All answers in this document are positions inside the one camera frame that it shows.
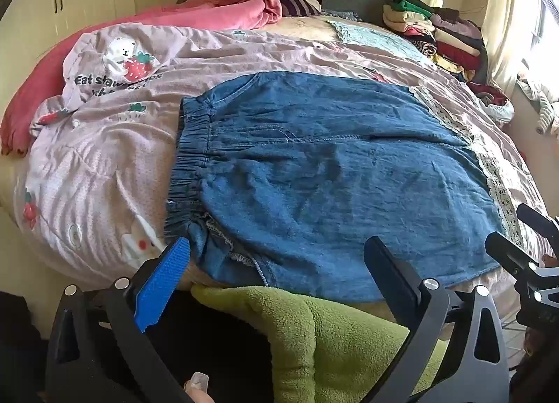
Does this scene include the cream curtain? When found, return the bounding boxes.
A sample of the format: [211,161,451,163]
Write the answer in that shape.
[480,0,546,98]

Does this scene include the coral pink blanket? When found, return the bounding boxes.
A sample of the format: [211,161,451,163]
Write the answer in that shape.
[0,0,284,157]

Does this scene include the window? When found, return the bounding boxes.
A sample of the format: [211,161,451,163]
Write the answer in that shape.
[530,0,559,58]

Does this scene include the light blue lace cloth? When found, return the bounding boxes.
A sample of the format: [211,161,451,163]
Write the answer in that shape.
[327,19,431,65]

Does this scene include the pile of folded clothes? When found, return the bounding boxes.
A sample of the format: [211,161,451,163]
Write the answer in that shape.
[383,0,489,85]

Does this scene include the person's left hand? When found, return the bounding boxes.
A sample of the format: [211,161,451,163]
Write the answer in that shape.
[183,372,215,403]

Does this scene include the striped purple pillow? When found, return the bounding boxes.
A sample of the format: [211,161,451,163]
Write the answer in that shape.
[267,0,324,17]

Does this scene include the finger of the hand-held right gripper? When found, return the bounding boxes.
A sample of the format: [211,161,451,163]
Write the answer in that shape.
[516,203,559,238]
[485,232,540,281]

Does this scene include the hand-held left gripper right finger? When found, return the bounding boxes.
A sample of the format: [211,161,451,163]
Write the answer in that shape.
[363,236,511,403]

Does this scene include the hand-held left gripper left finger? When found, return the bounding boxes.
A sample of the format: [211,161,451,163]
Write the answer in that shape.
[46,237,193,403]

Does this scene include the white crumpled cloth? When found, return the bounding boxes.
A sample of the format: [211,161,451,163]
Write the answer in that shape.
[485,99,516,124]

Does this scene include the pink strawberry printed quilt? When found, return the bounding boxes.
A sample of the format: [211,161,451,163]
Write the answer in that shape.
[13,23,553,299]

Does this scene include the clothes on window ledge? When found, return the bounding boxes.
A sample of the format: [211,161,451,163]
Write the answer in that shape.
[517,73,559,137]

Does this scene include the dark red cloth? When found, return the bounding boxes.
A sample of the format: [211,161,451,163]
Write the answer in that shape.
[467,82,509,107]

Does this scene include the green fleece garment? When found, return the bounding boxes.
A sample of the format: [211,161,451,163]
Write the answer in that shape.
[191,284,446,403]

